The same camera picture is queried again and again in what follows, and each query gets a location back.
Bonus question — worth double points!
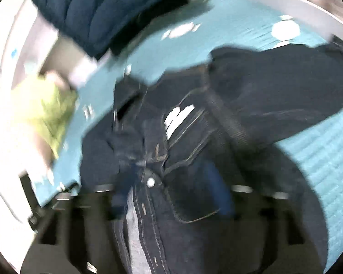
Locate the dark denim jacket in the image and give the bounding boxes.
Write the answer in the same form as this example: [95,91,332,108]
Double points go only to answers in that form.
[81,44,343,274]

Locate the navy quilted puffer jacket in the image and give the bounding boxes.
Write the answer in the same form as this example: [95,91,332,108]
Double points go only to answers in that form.
[31,0,209,60]

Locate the white bed frame edge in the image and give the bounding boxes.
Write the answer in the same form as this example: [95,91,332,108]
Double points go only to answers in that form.
[209,0,343,42]

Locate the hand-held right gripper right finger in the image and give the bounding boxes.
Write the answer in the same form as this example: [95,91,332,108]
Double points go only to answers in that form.
[201,160,311,274]

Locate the person's left forearm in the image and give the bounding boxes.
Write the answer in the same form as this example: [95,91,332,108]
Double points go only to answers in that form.
[31,131,59,186]

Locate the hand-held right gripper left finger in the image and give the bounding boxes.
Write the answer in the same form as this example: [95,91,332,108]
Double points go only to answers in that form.
[20,184,126,274]

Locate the teal printed blanket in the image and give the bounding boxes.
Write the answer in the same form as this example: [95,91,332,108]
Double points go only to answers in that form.
[31,0,343,274]

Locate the green shirt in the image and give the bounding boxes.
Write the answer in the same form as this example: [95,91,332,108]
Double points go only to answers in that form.
[6,73,79,160]

